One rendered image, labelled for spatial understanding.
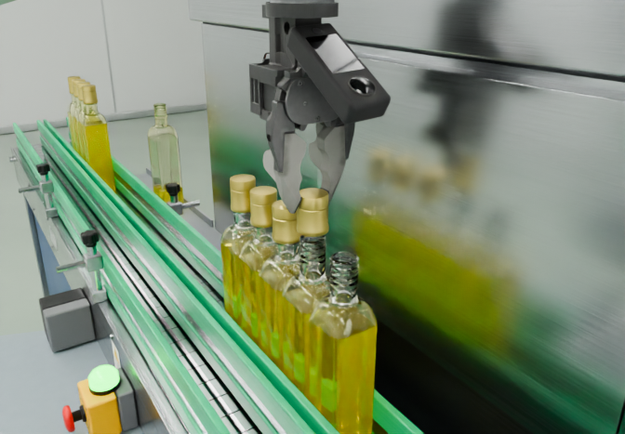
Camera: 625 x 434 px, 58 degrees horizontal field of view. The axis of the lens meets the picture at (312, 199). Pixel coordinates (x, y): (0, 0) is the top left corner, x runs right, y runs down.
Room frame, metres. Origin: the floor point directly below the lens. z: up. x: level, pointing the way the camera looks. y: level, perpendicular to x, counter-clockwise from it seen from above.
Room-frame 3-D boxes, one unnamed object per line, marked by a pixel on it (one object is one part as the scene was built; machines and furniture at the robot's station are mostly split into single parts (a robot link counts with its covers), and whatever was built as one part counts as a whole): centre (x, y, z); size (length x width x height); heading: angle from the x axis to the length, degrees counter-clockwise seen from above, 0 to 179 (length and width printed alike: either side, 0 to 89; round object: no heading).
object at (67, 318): (0.94, 0.48, 0.79); 0.08 x 0.08 x 0.08; 33
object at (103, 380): (0.70, 0.32, 0.84); 0.05 x 0.05 x 0.03
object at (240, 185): (0.71, 0.09, 1.14); 0.04 x 0.04 x 0.04
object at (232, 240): (0.71, 0.09, 0.99); 0.06 x 0.06 x 0.21; 32
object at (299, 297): (0.56, 0.00, 0.99); 0.06 x 0.06 x 0.21; 33
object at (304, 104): (0.59, 0.01, 1.33); 0.09 x 0.08 x 0.12; 32
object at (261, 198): (0.66, 0.06, 1.14); 0.04 x 0.04 x 0.04
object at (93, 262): (0.86, 0.40, 0.94); 0.07 x 0.04 x 0.13; 123
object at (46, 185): (1.24, 0.65, 0.94); 0.07 x 0.04 x 0.13; 123
